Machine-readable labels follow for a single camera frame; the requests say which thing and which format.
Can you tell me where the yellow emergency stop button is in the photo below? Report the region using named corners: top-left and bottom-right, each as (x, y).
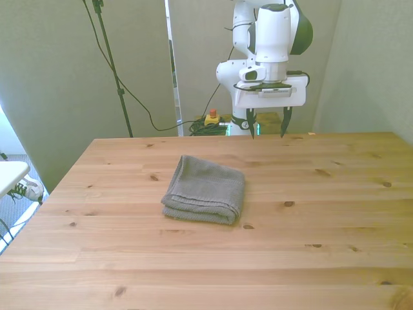
top-left (204, 108), bottom-right (223, 127)

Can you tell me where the coiled black cable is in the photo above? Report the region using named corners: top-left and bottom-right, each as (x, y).
top-left (188, 119), bottom-right (232, 137)

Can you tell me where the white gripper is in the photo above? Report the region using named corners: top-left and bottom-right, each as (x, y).
top-left (234, 74), bottom-right (307, 140)

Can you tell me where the white side table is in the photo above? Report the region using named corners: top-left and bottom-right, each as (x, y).
top-left (0, 160), bottom-right (31, 198)

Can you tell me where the black camera cable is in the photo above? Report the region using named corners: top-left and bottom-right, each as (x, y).
top-left (82, 0), bottom-right (207, 132)

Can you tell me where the gray folded towel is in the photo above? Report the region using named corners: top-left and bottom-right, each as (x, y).
top-left (160, 154), bottom-right (246, 226)

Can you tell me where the white sneaker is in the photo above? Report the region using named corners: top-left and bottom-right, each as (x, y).
top-left (8, 176), bottom-right (45, 204)

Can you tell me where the black camera stand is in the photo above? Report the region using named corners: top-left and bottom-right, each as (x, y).
top-left (92, 0), bottom-right (134, 138)

